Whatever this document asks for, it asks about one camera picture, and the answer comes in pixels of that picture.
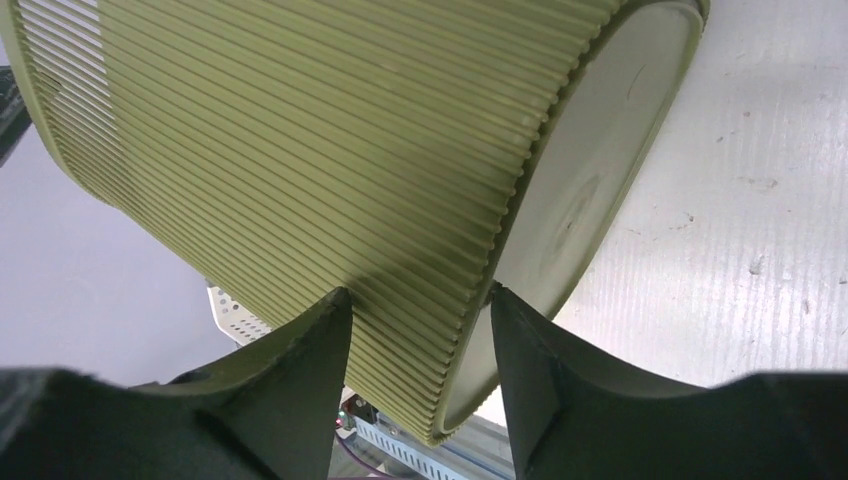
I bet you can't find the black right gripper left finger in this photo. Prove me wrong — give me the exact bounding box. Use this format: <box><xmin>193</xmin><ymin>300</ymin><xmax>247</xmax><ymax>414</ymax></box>
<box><xmin>1</xmin><ymin>288</ymin><xmax>352</xmax><ymax>479</ymax></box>

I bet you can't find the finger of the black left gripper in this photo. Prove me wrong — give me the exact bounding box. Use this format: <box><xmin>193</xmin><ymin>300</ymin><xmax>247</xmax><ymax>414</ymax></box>
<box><xmin>0</xmin><ymin>65</ymin><xmax>32</xmax><ymax>167</ymax></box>

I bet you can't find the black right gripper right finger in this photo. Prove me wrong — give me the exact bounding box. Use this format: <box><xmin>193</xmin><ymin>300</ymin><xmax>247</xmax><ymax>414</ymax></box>
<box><xmin>491</xmin><ymin>286</ymin><xmax>847</xmax><ymax>479</ymax></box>

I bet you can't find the olive green ribbed basket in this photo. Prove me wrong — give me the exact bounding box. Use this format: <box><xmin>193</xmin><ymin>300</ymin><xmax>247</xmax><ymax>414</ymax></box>
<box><xmin>1</xmin><ymin>1</ymin><xmax>710</xmax><ymax>446</ymax></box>

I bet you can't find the white perforated plastic tray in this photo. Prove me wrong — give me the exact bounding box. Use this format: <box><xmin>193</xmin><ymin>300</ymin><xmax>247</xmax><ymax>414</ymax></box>
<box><xmin>207</xmin><ymin>282</ymin><xmax>273</xmax><ymax>347</ymax></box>

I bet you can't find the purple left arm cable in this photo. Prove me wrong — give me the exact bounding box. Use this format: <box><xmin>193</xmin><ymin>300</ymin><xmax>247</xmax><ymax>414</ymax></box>
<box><xmin>334</xmin><ymin>430</ymin><xmax>392</xmax><ymax>480</ymax></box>

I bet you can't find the white slotted cable duct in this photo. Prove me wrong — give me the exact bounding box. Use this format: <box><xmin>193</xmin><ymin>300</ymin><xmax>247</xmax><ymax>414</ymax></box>
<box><xmin>355</xmin><ymin>419</ymin><xmax>474</xmax><ymax>480</ymax></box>

